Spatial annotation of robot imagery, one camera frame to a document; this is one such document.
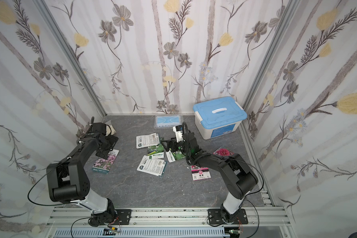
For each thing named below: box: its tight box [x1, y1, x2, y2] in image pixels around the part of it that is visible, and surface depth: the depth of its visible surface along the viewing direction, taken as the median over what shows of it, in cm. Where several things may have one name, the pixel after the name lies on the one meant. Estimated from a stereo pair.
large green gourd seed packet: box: [146, 143, 165, 157], surface depth 101 cm
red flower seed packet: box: [212, 145, 235, 157], surface depth 101 cm
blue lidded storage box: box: [192, 96, 248, 140], surface depth 101 cm
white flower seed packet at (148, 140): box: [135, 132, 161, 149], surface depth 106 cm
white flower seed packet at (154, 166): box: [136, 155, 168, 178], surface depth 93 cm
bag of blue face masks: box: [153, 115, 184, 130], surface depth 117 cm
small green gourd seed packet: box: [172, 150, 186, 161], surface depth 98 cm
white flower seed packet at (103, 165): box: [92, 149, 120, 175], surface depth 95 cm
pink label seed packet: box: [190, 165, 212, 181], surface depth 90 cm
